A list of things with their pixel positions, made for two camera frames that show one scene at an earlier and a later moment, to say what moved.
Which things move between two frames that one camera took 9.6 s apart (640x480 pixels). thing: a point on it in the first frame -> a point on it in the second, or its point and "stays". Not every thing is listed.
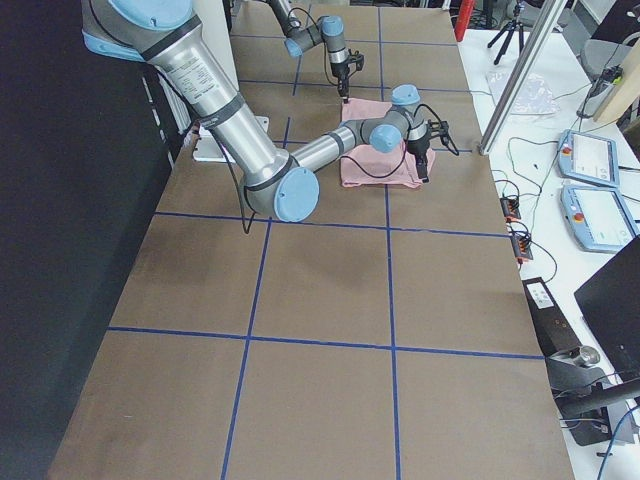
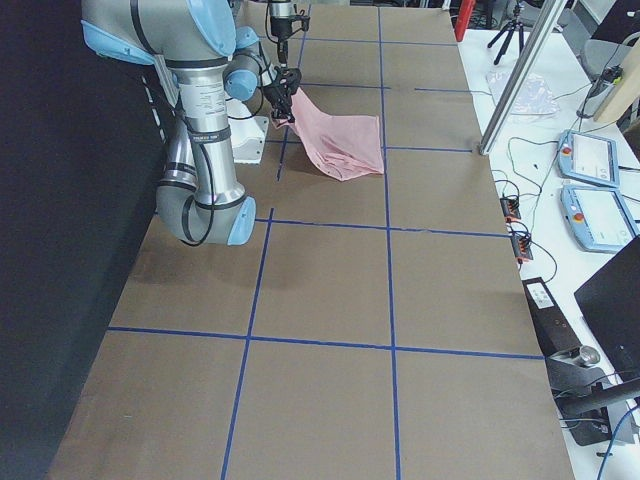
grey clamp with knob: x=574 y=371 stays
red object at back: x=465 y=10 stays
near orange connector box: x=521 y=247 stays
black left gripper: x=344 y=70 -> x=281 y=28
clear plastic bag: x=534 y=96 stays
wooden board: x=625 y=89 stays
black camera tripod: x=512 y=28 stays
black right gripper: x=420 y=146 -> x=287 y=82
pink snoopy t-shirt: x=353 y=109 -> x=343 y=146
